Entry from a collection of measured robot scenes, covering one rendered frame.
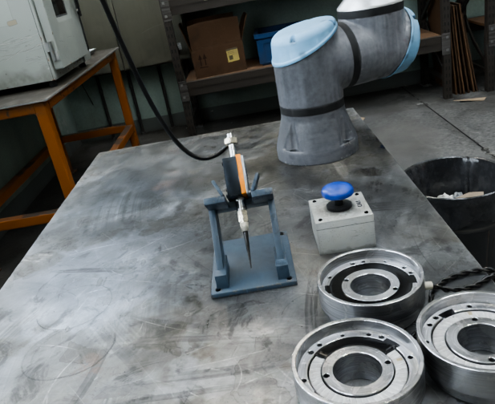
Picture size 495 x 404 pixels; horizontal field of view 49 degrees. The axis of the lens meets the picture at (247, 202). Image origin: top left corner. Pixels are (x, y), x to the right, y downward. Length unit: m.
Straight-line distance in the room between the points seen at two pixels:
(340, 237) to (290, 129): 0.35
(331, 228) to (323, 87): 0.34
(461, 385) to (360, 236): 0.27
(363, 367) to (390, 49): 0.64
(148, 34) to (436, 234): 3.69
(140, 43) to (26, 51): 1.73
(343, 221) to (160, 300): 0.24
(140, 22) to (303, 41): 3.37
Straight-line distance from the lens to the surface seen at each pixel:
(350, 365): 0.49
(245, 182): 0.63
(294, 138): 0.98
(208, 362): 0.55
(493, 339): 0.53
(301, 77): 0.94
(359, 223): 0.67
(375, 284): 0.59
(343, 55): 0.96
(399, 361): 0.48
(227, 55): 3.94
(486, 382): 0.46
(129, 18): 4.26
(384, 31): 1.00
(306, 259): 0.68
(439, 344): 0.50
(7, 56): 2.69
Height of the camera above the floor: 1.14
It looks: 24 degrees down
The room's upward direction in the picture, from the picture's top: 11 degrees counter-clockwise
